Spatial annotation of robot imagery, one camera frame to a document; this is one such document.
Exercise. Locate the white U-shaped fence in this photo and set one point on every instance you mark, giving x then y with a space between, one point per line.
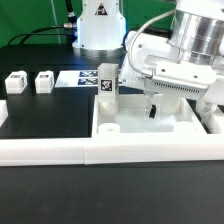
121 148

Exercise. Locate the white sheet with tags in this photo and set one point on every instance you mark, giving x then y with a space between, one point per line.
77 78

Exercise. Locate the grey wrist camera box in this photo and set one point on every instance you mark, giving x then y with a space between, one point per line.
181 79

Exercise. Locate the white square table top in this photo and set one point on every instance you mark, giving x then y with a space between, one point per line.
174 117

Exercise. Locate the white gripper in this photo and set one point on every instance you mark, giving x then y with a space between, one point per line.
134 69

